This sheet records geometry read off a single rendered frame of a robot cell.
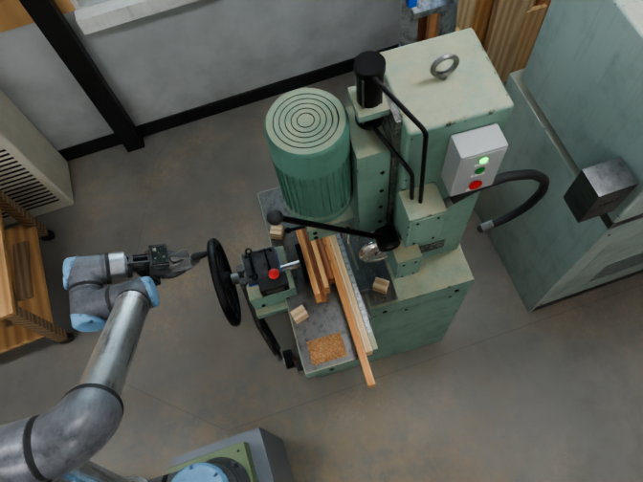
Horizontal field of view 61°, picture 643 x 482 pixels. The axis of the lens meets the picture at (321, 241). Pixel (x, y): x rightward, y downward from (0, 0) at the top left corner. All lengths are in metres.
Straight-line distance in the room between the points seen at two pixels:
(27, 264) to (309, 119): 1.95
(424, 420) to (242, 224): 1.25
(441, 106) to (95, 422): 0.88
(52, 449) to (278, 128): 0.71
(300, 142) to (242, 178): 1.78
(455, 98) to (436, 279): 0.73
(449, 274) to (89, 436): 1.11
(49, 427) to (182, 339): 1.58
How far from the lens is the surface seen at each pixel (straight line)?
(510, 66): 3.15
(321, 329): 1.56
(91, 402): 1.11
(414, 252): 1.44
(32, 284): 2.79
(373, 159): 1.19
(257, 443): 1.89
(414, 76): 1.17
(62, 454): 1.09
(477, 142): 1.14
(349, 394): 2.43
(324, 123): 1.12
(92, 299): 1.59
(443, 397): 2.45
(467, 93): 1.16
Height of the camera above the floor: 2.41
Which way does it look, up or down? 66 degrees down
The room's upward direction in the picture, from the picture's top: 10 degrees counter-clockwise
